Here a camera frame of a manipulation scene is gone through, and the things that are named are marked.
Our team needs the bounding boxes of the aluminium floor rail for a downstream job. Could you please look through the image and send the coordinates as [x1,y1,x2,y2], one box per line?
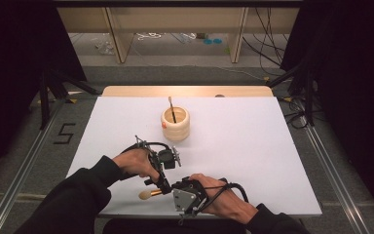
[300,123,369,234]
[0,105,64,234]

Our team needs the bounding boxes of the right hand-held gripper cable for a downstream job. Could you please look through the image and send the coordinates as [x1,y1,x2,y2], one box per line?
[194,177,250,215]

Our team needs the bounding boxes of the person's right hand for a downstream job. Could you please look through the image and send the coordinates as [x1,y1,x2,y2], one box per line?
[188,173,260,225]

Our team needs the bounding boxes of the beige wooden shelf unit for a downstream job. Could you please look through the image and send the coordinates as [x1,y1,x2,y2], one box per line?
[56,6,301,64]

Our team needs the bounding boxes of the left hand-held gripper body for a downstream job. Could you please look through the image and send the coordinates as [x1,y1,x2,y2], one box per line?
[133,135,183,187]

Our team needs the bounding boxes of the makeup brush with orange ferrule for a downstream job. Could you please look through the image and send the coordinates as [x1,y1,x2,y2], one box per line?
[137,188,164,201]

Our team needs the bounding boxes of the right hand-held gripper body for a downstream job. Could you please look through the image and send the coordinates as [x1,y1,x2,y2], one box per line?
[172,176,210,218]

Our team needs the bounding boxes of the thin white floor cable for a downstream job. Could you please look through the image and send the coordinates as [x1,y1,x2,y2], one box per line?
[174,63,269,82]

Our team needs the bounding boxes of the white table board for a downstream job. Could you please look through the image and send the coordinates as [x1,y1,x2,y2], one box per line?
[52,96,323,218]

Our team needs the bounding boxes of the black curtain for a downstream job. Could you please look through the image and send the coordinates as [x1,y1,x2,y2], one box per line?
[280,0,374,225]
[0,0,87,188]

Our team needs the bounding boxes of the black metal stand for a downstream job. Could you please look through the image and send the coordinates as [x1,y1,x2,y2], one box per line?
[38,67,99,131]
[266,59,317,127]

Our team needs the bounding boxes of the thin black brush round tip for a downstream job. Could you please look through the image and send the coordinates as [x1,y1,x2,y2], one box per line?
[168,96,177,125]

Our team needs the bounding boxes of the beige ringed brush holder cup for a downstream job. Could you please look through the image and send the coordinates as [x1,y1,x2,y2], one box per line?
[160,105,191,142]

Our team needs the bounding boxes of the blue round discs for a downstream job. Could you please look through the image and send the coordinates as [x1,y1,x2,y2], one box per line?
[203,37,224,46]

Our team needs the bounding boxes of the white coiled cord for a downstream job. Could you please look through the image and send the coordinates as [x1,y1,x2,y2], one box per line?
[135,31,164,42]

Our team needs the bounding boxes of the black hanging cables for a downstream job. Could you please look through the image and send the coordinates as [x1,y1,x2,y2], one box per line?
[242,7,290,67]

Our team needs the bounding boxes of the left hand-held gripper cable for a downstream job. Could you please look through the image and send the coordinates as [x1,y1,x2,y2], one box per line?
[120,141,172,155]

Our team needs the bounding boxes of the person's left hand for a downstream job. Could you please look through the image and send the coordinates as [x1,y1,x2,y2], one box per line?
[112,147,161,183]

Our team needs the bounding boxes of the wooden table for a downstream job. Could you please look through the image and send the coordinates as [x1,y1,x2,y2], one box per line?
[101,85,275,98]

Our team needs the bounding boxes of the hand-held gripper cable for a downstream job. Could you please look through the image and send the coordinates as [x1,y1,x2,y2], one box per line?
[194,177,250,215]
[120,141,172,155]

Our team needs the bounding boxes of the black cable tangle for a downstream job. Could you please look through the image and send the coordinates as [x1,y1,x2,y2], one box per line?
[279,96,310,130]

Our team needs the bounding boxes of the clear plastic bag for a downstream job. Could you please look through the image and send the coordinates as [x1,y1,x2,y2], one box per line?
[91,36,115,56]

